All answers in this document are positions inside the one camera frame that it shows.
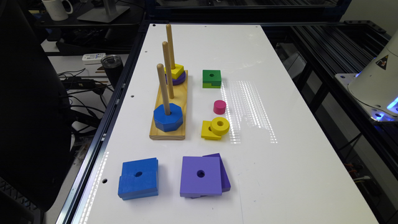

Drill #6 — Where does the light green square block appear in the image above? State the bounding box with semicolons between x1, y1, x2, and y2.
202;82;221;88

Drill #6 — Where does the dark green square block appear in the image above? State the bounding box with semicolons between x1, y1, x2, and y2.
202;70;221;83

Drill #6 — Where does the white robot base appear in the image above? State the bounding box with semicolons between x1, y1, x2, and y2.
335;34;397;122

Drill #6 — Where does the pink cylinder block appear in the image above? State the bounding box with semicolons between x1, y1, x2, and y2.
213;100;226;114

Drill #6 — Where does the yellow square block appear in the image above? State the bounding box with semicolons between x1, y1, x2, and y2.
201;121;221;140

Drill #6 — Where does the blue octagon block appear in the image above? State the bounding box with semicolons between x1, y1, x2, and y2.
154;103;183;132

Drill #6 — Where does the purple round disc block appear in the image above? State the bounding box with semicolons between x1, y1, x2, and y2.
172;72;186;86

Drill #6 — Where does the yellow hexagon block on peg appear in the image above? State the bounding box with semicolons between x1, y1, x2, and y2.
170;64;184;80

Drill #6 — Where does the top purple square block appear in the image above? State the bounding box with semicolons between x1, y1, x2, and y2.
180;156;222;198

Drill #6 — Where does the purple square block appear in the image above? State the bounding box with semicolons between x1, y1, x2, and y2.
180;156;222;198
189;153;231;198

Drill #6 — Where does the bottom purple square block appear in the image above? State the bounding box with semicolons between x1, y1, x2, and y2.
189;153;231;198

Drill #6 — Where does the upper blue square block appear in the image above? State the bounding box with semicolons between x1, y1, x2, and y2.
121;157;158;182

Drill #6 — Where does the blue square block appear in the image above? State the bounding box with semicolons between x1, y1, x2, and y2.
121;157;158;182
117;170;159;201

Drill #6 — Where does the lower blue square block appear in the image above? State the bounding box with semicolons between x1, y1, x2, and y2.
117;170;159;201

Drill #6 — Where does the wooden peg base board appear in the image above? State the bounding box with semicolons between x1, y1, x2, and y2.
149;70;189;141

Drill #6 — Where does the rear wooden peg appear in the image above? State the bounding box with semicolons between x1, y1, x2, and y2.
166;24;175;70

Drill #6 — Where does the wooden peg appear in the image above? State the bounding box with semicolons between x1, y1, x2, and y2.
166;24;175;70
157;63;171;116
162;41;174;99

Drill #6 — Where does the front wooden peg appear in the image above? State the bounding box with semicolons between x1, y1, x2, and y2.
157;63;171;116

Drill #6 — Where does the middle wooden peg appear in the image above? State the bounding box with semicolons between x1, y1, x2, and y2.
162;41;174;99

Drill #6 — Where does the black tumbler cup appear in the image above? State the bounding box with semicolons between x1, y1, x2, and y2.
101;55;124;88

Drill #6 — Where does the white label box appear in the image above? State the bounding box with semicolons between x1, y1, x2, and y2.
82;53;106;65

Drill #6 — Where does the grey monitor stand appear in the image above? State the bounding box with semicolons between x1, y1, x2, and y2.
77;0;130;23

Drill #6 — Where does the black office chair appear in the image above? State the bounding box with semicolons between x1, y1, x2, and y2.
1;1;72;212

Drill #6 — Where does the white mug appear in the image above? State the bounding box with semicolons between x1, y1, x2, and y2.
42;0;73;21

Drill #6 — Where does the yellow ring block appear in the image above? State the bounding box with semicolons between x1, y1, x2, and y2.
210;117;229;136

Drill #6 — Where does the black power adapter with cables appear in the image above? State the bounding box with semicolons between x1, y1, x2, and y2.
57;68;114;125

